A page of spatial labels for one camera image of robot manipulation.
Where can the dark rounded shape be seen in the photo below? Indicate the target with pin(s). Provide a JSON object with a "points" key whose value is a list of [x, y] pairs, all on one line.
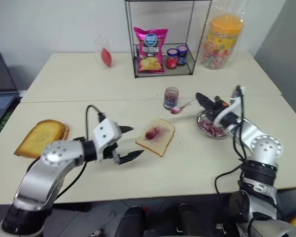
{"points": [[129, 222], [190, 219]]}

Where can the white bread slice jam stain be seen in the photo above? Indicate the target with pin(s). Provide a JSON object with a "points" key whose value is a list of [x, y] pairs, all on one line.
{"points": [[160, 140]]}

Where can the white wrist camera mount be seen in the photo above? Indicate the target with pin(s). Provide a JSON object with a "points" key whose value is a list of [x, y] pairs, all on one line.
{"points": [[224, 113], [106, 134]]}

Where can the pink potato chips bag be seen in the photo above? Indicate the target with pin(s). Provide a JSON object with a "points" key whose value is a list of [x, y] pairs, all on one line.
{"points": [[150, 51]]}

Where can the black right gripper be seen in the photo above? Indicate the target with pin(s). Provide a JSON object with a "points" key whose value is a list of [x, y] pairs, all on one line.
{"points": [[233, 118]]}

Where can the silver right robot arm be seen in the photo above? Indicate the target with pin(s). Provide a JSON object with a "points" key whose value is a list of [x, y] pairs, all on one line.
{"points": [[261, 153]]}

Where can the grey open laptop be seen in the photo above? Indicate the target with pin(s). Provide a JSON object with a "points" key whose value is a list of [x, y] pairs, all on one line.
{"points": [[2, 81]]}

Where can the open jam jar blue label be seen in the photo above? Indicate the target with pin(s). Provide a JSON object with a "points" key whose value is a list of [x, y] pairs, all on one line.
{"points": [[171, 98]]}

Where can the candy jar orange lid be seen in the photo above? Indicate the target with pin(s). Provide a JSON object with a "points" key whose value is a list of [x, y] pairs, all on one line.
{"points": [[222, 42]]}

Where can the red lid jar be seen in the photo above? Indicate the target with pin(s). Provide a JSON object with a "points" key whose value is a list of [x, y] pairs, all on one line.
{"points": [[172, 60]]}

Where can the red oval object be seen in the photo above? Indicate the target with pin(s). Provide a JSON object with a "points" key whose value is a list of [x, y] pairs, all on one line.
{"points": [[106, 58]]}

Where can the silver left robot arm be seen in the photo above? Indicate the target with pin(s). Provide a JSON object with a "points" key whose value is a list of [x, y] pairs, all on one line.
{"points": [[39, 177]]}

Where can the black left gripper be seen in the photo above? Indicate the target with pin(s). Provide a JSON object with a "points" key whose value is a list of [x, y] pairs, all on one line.
{"points": [[111, 154]]}

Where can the golden toasted bread slice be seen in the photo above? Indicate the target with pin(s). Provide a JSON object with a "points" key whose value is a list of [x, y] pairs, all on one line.
{"points": [[39, 134]]}

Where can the metal spoon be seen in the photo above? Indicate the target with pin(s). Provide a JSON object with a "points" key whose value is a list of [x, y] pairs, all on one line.
{"points": [[176, 110]]}

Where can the black green patterned mat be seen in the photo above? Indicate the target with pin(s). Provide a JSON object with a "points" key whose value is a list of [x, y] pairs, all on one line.
{"points": [[5, 119]]}

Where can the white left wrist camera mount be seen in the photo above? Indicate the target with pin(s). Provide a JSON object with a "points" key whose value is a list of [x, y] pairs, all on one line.
{"points": [[106, 134]]}

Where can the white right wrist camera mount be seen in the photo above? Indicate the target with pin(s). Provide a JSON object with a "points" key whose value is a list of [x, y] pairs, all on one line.
{"points": [[224, 113]]}

